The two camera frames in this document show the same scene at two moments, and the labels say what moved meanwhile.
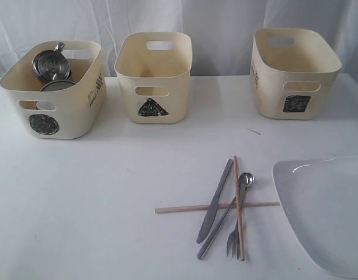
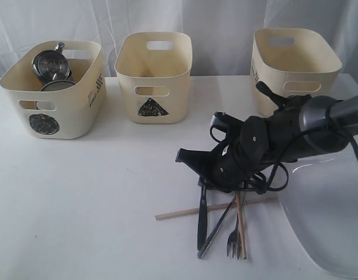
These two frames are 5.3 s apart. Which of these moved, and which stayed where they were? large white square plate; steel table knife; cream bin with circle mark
Moved: steel table knife
Stayed: large white square plate; cream bin with circle mark
